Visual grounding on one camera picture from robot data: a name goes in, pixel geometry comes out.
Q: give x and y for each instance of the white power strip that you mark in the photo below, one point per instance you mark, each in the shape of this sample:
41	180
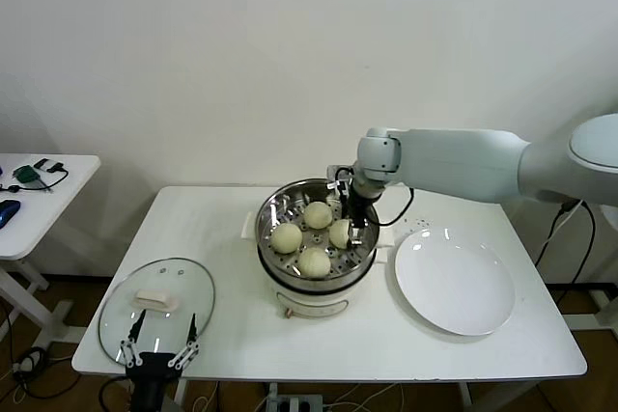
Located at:
299	403

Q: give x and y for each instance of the white side table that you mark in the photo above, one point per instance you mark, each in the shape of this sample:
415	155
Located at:
48	219

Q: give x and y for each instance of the white electric cooker pot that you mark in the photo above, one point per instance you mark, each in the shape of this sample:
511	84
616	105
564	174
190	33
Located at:
309	303

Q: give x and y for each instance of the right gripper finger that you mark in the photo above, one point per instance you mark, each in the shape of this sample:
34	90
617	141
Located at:
344	202
356	234

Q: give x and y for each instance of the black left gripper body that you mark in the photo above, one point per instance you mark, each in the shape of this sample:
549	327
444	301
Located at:
149	373

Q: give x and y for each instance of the white steamed baozi bun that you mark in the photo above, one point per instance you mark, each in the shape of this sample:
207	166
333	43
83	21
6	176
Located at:
287	238
317	214
314	261
338	232

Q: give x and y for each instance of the white round plate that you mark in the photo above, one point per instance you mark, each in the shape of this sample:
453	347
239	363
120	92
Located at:
454	282

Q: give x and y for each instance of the perforated stainless steamer basket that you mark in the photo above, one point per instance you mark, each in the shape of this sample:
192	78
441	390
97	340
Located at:
270	219

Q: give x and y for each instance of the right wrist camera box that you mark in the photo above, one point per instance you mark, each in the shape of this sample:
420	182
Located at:
334	176

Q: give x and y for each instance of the blue device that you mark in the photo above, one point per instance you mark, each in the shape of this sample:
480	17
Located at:
7	213

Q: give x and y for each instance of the white stand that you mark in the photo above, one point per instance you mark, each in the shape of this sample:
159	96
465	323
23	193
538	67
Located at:
606	306

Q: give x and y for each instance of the black and white adapter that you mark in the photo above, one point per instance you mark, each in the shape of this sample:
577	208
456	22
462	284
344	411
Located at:
46	164

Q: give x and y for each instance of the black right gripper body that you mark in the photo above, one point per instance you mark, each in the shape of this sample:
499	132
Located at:
358	209

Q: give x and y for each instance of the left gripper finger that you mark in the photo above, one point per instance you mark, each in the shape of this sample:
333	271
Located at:
189	349
130	349

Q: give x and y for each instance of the green device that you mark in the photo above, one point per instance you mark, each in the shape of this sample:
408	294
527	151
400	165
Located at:
25	173

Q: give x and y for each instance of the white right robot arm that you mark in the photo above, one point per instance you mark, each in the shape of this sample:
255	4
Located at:
458	156

